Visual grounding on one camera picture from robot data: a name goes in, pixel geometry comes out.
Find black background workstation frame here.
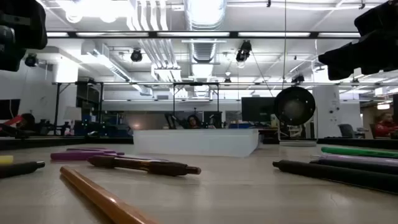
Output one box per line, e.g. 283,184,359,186
52,80,105,137

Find grey office chair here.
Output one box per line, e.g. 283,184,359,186
338,123,357,139

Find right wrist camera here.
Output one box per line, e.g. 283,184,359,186
353,0,398,37

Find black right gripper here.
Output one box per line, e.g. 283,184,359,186
318,36,398,80

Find orange wooden pencil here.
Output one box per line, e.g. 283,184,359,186
59,165,159,224

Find person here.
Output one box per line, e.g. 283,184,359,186
374,112,398,138
185,114,203,129
18,113,38,131

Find black ceiling spotlight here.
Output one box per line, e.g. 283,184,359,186
24,53,39,68
130,49,144,63
235,40,253,63

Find black aluminium table frame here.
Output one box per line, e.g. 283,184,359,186
0,136,398,151

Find red flat strip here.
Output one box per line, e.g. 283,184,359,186
0,114,24,128

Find translucent plastic supply box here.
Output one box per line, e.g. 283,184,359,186
132,128,259,158

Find black overhead light bar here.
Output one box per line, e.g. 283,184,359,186
43,30,361,39

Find brown retractable pen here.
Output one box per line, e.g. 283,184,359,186
86,154,202,177

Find purple scissors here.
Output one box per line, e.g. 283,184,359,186
50,147,165,162

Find light purple pen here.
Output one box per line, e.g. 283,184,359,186
310,154,398,167

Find white round base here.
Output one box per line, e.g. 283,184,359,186
279,139,318,147

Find black pen silver tip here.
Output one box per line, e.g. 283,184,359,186
0,161,46,180

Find white lampshade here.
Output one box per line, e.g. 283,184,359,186
63,106,83,121

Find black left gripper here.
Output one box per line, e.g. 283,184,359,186
0,0,48,72

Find thick black marker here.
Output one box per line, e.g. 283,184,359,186
272,159,398,194

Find green marker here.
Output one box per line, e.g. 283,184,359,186
320,146,398,159

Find cylindrical spot lamp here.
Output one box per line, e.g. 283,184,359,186
273,85,317,126

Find black monitor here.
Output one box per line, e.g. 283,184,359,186
0,99,21,121
241,96,276,123

